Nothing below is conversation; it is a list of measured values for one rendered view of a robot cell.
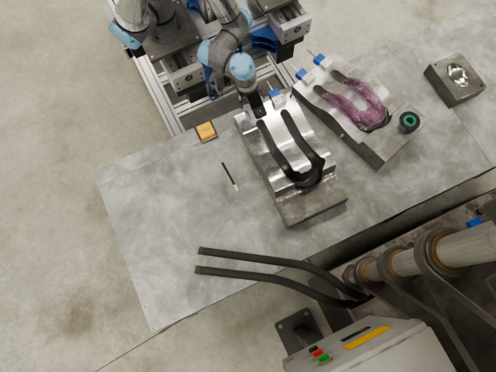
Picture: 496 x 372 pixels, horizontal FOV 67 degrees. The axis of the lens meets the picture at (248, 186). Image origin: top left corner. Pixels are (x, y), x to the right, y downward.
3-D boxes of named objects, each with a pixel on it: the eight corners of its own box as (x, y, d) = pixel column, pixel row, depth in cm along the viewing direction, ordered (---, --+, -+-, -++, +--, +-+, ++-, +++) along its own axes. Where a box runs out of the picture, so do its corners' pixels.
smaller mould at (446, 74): (422, 72, 167) (429, 63, 160) (451, 60, 168) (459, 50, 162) (448, 108, 161) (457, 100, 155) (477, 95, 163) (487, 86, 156)
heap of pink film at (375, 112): (317, 98, 158) (320, 88, 150) (347, 73, 161) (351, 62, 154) (363, 139, 152) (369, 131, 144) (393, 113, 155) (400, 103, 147)
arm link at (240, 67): (234, 45, 114) (259, 57, 113) (238, 61, 125) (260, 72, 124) (221, 67, 114) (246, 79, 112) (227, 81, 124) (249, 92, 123)
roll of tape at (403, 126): (391, 122, 148) (395, 119, 145) (406, 111, 149) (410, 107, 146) (406, 137, 146) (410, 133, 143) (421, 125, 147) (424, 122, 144)
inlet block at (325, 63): (302, 56, 168) (304, 49, 163) (310, 50, 169) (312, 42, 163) (323, 75, 165) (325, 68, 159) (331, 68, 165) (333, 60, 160)
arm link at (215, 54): (214, 40, 126) (242, 54, 125) (196, 66, 124) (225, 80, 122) (212, 24, 119) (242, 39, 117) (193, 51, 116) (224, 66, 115)
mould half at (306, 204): (235, 125, 162) (232, 110, 149) (288, 102, 164) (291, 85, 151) (287, 229, 148) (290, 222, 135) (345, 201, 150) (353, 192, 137)
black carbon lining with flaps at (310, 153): (253, 124, 154) (253, 113, 145) (288, 108, 156) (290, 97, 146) (291, 198, 144) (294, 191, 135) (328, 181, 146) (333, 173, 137)
